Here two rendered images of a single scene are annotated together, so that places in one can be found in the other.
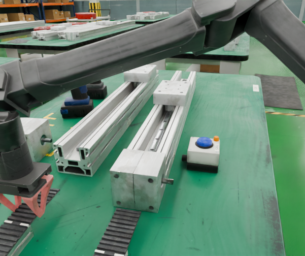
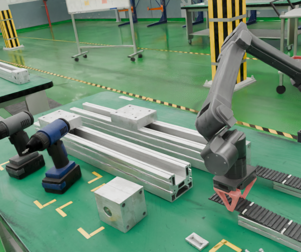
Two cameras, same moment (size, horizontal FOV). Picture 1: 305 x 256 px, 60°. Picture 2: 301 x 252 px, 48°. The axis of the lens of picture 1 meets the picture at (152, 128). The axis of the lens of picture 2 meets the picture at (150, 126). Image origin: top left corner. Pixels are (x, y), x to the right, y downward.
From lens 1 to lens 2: 97 cm
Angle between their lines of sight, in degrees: 51
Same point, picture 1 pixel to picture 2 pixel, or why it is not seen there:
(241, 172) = not seen: hidden behind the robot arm
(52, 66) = (225, 94)
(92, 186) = (205, 187)
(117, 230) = (270, 174)
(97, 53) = (229, 79)
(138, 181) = not seen: hidden behind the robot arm
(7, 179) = (246, 174)
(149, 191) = (248, 154)
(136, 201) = not seen: hidden behind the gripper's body
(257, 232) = (281, 144)
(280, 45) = (259, 50)
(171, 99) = (148, 119)
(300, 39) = (265, 45)
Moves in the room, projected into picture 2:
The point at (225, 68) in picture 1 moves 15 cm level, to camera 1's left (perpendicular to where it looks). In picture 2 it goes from (33, 101) to (17, 109)
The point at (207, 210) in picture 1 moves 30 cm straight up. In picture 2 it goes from (258, 152) to (258, 68)
